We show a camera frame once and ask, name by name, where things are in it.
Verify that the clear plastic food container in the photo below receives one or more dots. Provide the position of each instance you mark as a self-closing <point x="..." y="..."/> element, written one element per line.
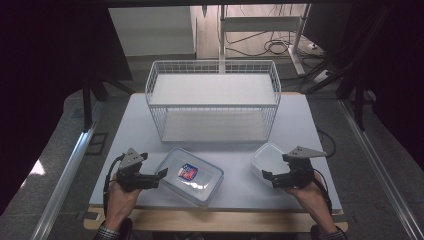
<point x="190" y="175"/>

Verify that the white power strip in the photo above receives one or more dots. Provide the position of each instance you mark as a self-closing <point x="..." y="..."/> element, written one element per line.
<point x="322" y="76"/>

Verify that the person's right hand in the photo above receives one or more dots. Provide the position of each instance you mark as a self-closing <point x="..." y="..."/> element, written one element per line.
<point x="311" y="203"/>

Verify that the aluminium rail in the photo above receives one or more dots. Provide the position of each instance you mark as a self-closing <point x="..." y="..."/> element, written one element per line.
<point x="65" y="176"/>
<point x="380" y="170"/>

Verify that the person's left hand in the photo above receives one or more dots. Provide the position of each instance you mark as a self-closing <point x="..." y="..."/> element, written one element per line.
<point x="119" y="203"/>

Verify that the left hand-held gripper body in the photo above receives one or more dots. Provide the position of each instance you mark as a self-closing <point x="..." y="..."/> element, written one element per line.
<point x="128" y="178"/>

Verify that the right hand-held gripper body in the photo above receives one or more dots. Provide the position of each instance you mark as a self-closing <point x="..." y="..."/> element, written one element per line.
<point x="298" y="176"/>

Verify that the black metal stand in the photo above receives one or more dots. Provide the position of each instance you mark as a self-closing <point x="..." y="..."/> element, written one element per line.
<point x="358" y="100"/>
<point x="87" y="103"/>

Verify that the dark curtain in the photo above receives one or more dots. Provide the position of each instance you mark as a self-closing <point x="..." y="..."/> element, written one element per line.
<point x="40" y="83"/>
<point x="400" y="66"/>

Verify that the white cabinet panel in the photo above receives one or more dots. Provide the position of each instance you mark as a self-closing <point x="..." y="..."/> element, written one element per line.
<point x="151" y="31"/>

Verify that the white metal desk frame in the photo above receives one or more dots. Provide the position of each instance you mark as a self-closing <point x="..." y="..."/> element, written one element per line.
<point x="260" y="25"/>

